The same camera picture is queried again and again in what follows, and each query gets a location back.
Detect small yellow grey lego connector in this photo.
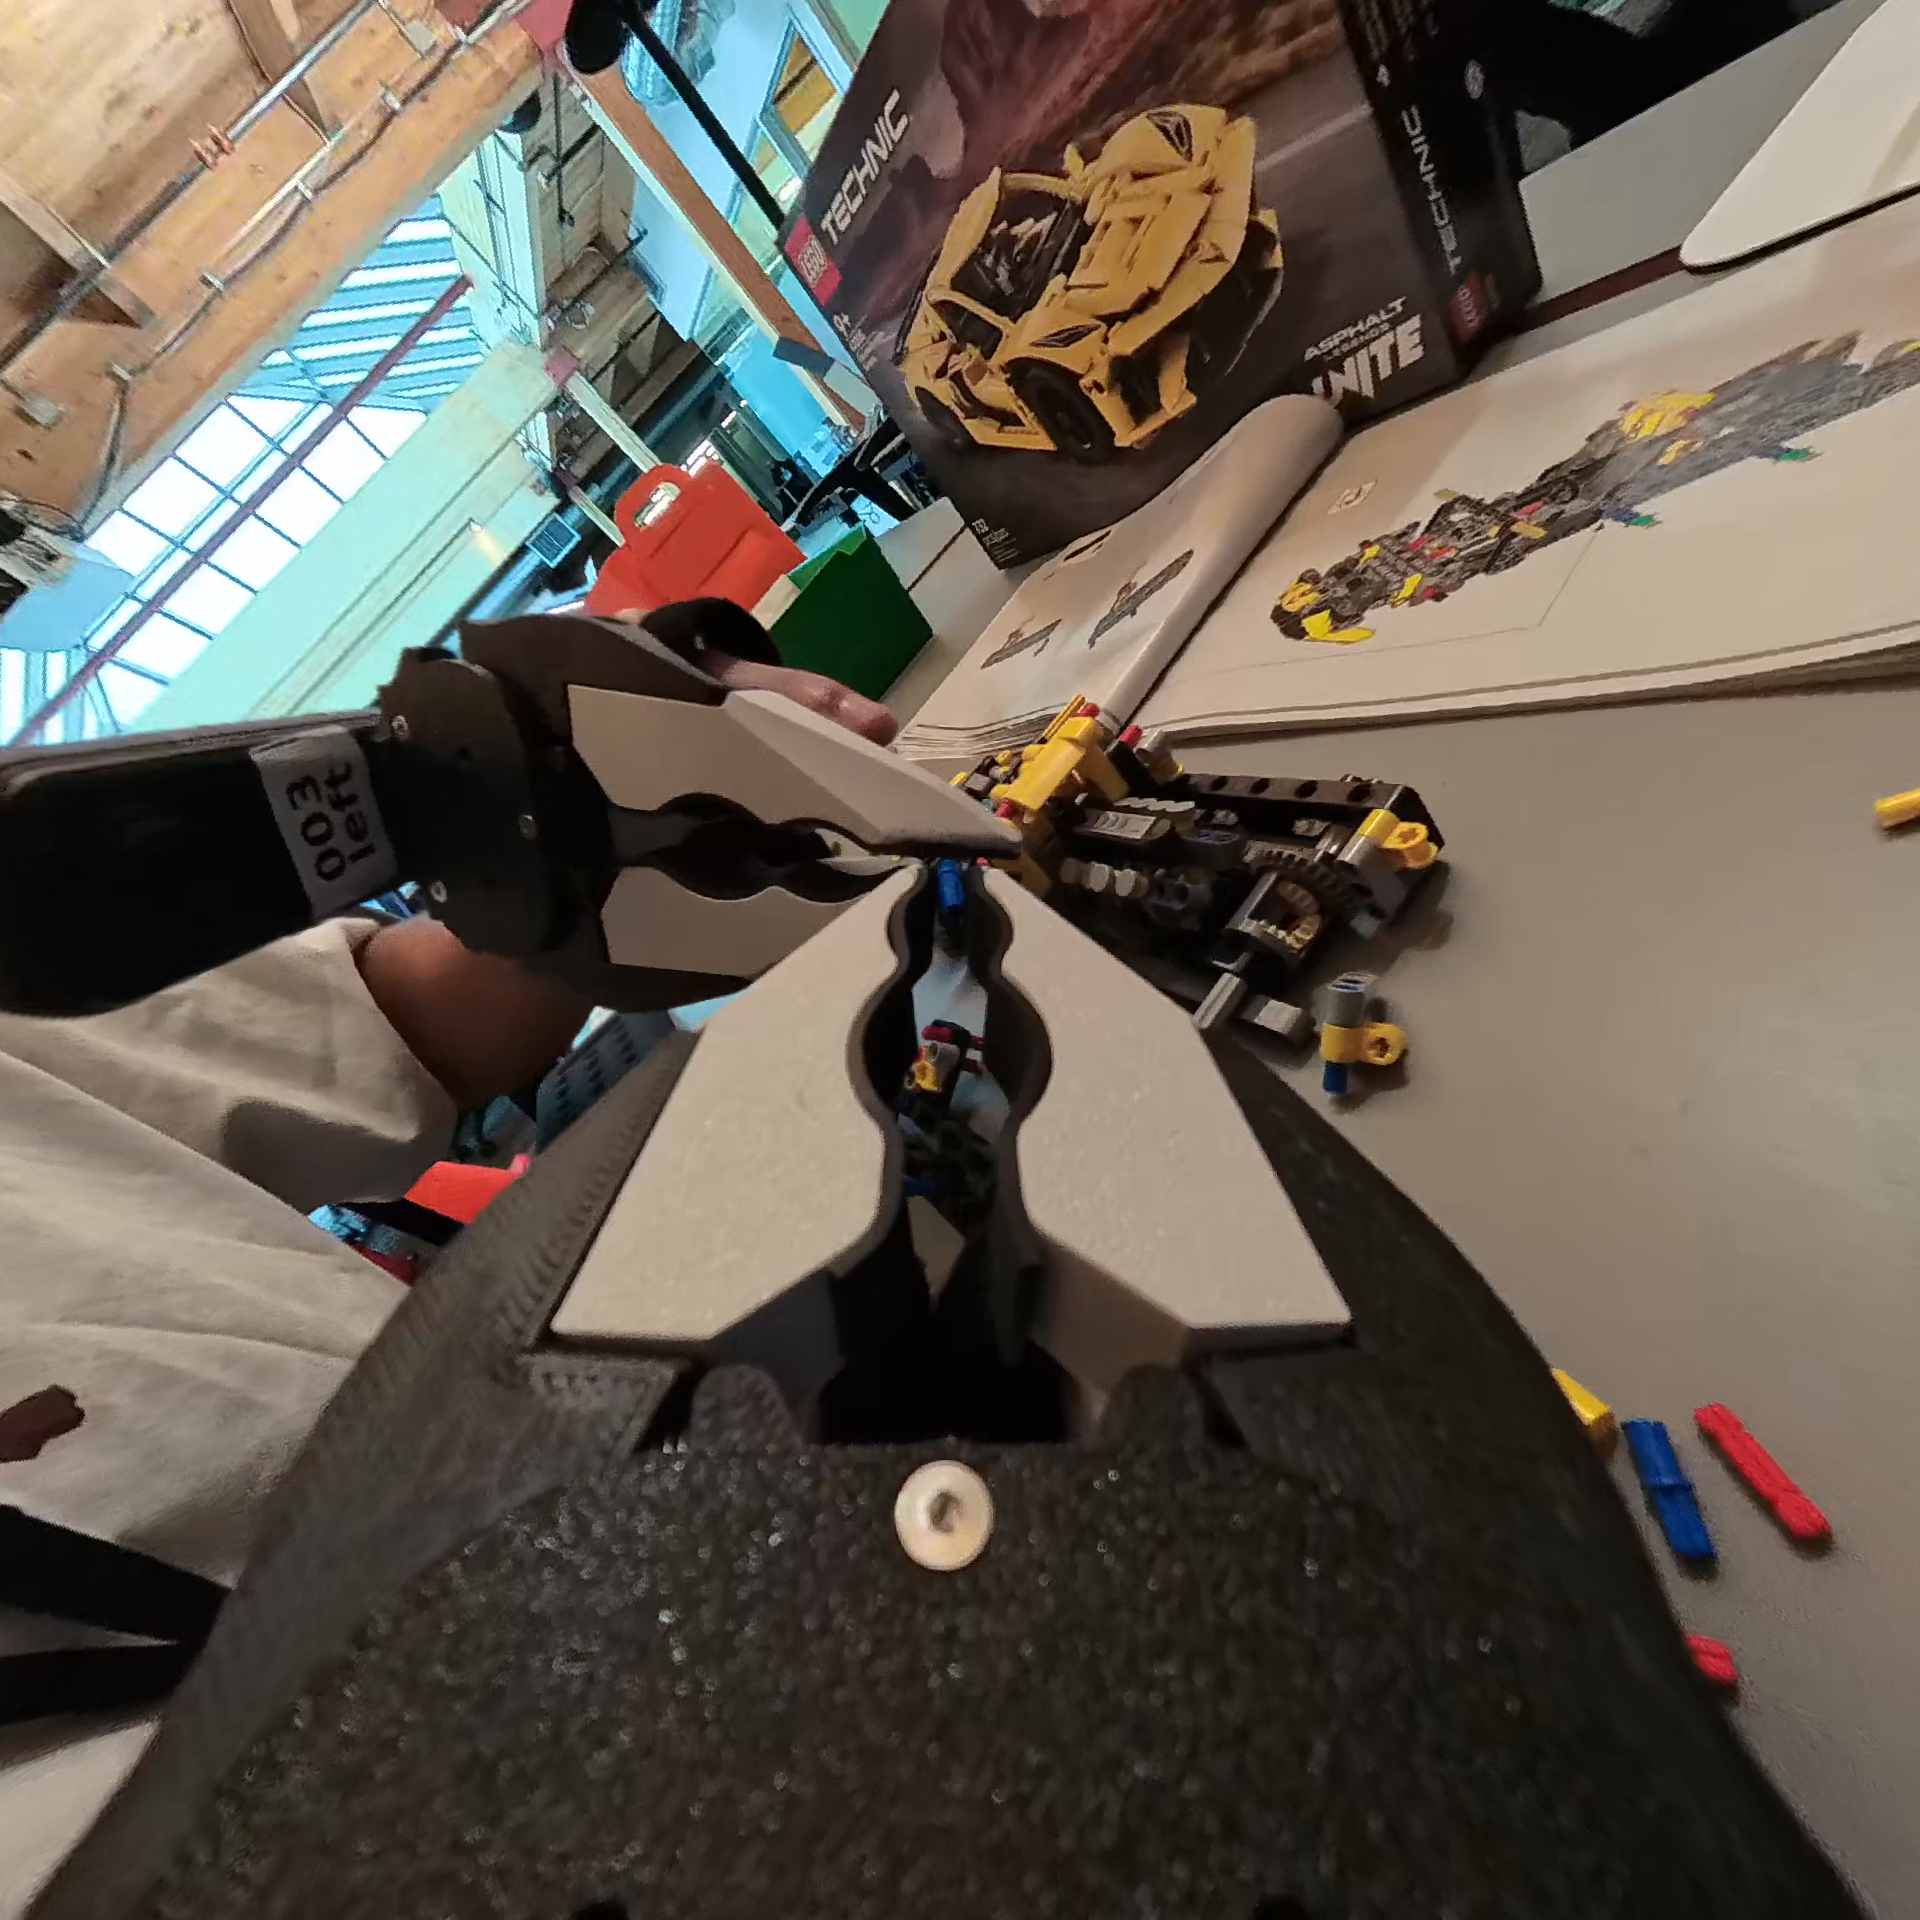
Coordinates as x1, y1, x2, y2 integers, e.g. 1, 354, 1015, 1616
1315, 971, 1413, 1099

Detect person's left forearm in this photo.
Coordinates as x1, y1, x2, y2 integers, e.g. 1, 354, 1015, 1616
359, 918, 593, 1114

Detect green plastic bin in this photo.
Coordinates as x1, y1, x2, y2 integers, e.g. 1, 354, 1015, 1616
766, 528, 939, 700

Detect lego set cardboard box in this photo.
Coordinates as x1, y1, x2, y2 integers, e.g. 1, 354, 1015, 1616
777, 0, 1546, 572

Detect orange bag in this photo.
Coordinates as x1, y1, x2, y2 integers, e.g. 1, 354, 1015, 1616
584, 465, 806, 619

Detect white rounded pad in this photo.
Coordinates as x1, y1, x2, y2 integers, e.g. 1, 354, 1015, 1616
1679, 0, 1920, 272

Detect scattered loose lego pieces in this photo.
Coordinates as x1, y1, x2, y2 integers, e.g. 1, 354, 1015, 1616
1550, 1365, 1834, 1692

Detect red badge card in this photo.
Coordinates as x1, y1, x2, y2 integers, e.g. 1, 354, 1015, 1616
403, 1154, 520, 1226

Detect black yellow lego car chassis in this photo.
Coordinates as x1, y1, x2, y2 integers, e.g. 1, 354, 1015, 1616
951, 698, 1449, 1044

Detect black lego beam blue pins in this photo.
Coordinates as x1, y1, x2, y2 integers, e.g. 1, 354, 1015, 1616
895, 1092, 999, 1226

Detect black strap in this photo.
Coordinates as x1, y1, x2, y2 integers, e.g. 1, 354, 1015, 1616
0, 1506, 226, 1648
0, 1642, 193, 1730

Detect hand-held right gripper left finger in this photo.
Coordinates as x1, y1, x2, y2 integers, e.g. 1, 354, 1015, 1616
545, 864, 935, 1374

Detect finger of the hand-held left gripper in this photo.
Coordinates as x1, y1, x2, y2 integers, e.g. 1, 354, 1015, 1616
597, 861, 905, 988
566, 689, 1023, 864

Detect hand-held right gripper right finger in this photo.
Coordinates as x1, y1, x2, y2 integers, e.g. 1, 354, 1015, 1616
978, 867, 1359, 1385

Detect person's white printed shirt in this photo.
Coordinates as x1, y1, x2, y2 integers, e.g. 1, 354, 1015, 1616
0, 918, 459, 1920

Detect open lego instruction booklet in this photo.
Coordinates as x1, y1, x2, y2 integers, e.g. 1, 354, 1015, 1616
895, 334, 1920, 752

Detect black fuzzy microphone boom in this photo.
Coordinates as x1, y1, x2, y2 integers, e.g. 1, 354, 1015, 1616
562, 0, 783, 230

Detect person's left hand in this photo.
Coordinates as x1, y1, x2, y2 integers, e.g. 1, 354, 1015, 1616
697, 646, 905, 750

